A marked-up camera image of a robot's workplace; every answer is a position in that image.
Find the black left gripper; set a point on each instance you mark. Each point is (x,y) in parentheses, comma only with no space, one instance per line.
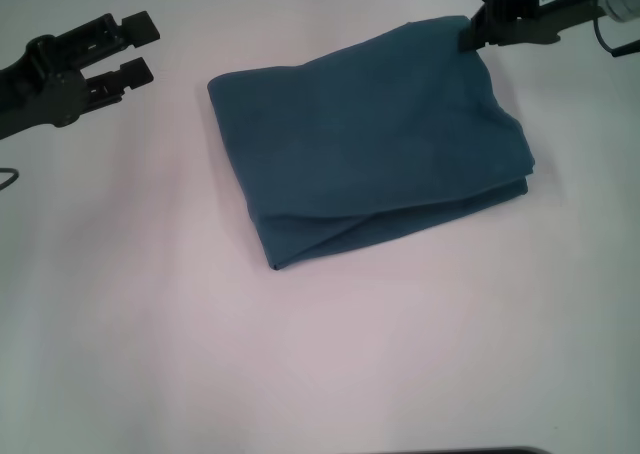
(35,94)

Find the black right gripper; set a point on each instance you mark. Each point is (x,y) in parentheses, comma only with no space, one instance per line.
(560,9)

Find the teal T-shirt with pink print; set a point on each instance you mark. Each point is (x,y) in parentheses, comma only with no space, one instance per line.
(360,149)

